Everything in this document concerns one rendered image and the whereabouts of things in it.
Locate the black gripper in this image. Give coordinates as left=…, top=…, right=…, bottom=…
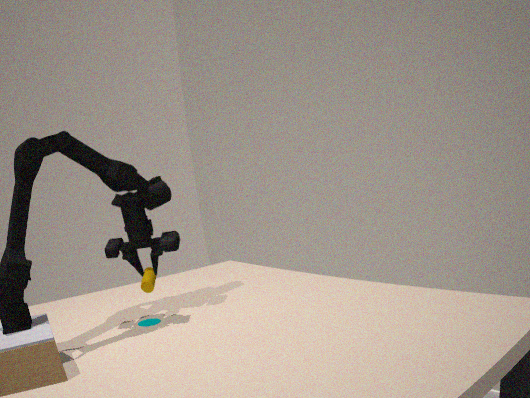
left=105, top=215, right=181, bottom=276

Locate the cyan circle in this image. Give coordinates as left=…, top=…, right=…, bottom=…
left=138, top=318, right=160, bottom=327

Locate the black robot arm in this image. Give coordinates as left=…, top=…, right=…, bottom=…
left=0, top=131, right=172, bottom=335

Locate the yellow tall cylinder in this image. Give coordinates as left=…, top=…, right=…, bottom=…
left=141, top=268, right=157, bottom=293

